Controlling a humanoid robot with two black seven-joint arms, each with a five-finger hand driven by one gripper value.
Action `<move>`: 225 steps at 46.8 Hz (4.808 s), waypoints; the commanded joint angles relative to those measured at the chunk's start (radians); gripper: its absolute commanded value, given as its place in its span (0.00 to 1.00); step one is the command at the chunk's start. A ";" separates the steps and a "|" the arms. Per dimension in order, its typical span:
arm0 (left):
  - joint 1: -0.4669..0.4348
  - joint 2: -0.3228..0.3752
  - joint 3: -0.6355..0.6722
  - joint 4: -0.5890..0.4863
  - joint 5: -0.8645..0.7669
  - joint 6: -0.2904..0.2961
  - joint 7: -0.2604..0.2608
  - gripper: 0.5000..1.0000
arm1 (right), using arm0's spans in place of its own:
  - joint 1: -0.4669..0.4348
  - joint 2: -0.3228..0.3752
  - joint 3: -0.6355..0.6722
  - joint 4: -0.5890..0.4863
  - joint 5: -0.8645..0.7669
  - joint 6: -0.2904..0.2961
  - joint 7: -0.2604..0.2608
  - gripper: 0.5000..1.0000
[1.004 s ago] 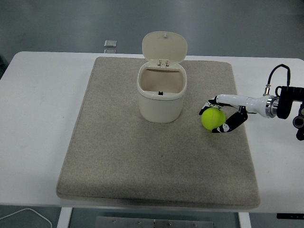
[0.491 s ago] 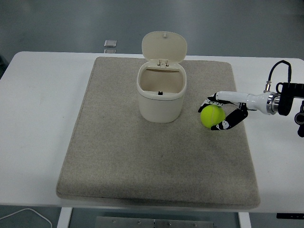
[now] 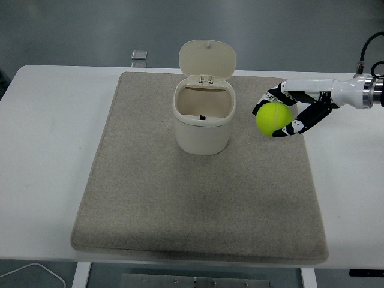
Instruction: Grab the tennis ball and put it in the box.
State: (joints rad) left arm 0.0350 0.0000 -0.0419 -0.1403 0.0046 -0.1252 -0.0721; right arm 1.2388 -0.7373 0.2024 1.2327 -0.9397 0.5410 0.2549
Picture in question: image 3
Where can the cream lidded plastic bin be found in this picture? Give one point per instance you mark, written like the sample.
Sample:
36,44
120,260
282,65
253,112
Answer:
202,136

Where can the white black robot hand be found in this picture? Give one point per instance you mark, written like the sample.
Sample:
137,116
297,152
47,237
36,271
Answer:
345,90

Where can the yellow-green tennis ball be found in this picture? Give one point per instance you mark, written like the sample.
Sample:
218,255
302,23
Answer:
271,120

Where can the silver floor outlet plate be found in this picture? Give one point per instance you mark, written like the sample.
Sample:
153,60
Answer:
139,55
139,64

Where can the black table control panel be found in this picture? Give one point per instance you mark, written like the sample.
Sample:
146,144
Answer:
366,273

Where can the white table leg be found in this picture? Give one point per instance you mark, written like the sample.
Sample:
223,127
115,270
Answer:
81,276
309,279

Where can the beige fabric mat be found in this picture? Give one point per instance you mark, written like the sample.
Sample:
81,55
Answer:
180,195

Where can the grey metal plate with screws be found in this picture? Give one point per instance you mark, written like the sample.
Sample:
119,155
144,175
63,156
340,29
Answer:
168,281

